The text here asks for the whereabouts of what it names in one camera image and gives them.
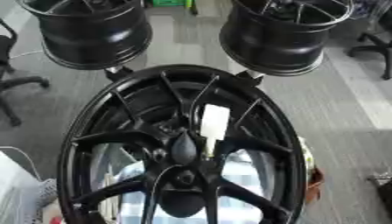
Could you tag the black spoked wheel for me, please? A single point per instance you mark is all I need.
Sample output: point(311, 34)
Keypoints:
point(107, 137)

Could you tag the black wheel rim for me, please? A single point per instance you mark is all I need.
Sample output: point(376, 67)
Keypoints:
point(97, 35)
point(275, 43)

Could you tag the green box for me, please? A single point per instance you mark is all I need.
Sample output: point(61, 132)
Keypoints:
point(168, 2)

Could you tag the black office chair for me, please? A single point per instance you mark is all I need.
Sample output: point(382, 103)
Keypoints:
point(10, 84)
point(380, 46)

